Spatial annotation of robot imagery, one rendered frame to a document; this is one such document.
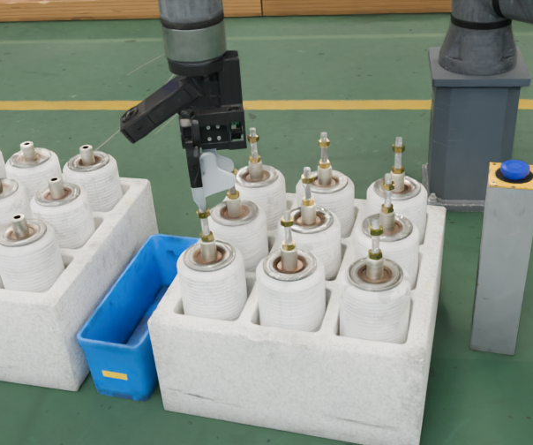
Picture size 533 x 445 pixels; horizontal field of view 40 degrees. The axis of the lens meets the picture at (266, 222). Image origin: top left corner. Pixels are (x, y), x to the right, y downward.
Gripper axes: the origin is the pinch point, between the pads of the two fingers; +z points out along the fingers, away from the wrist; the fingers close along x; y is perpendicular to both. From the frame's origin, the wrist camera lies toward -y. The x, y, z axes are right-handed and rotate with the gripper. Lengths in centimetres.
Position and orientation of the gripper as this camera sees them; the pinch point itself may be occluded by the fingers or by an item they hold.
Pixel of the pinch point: (197, 199)
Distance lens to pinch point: 100.0
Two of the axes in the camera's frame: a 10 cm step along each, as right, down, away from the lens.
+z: 0.6, 8.4, 5.3
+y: 9.9, -1.1, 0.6
